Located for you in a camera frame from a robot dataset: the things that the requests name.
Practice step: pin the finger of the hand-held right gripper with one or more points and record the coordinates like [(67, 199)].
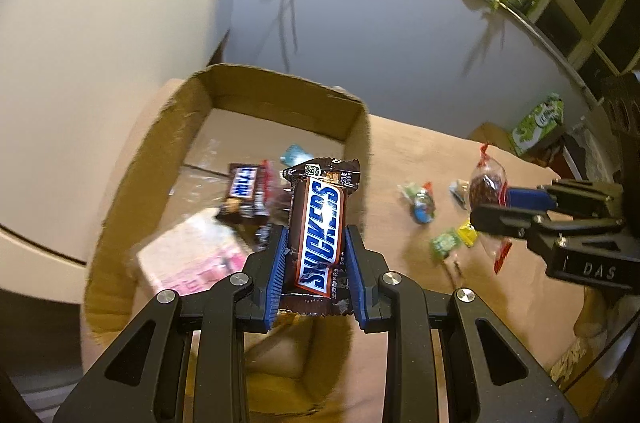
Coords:
[(500, 219), (530, 197)]

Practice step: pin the small pale candy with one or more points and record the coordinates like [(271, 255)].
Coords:
[(457, 192)]

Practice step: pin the multicolour candy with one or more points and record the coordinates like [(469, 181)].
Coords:
[(421, 203)]

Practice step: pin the teal candy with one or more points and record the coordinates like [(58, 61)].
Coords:
[(292, 153)]

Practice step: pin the black object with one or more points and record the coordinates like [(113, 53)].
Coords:
[(622, 108)]

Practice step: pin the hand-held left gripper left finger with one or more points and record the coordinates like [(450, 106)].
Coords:
[(277, 273)]

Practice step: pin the cardboard box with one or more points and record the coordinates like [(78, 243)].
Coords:
[(280, 103)]

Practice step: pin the dark snack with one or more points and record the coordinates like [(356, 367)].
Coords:
[(487, 185)]

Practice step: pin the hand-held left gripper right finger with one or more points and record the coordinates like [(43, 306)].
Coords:
[(356, 273)]

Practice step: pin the green printed carton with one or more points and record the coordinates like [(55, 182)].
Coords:
[(540, 123)]

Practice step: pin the white cabinet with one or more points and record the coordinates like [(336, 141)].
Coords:
[(100, 103)]

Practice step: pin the green candy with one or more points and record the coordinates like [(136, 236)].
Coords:
[(442, 245)]

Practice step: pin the large brown chocolate bar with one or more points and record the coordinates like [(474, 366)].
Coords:
[(320, 228)]

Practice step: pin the small dark chocolate bar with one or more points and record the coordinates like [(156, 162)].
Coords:
[(245, 190)]

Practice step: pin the bread packet with pink print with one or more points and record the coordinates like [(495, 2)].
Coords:
[(190, 253)]

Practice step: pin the yellow candy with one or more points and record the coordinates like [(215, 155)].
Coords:
[(468, 234)]

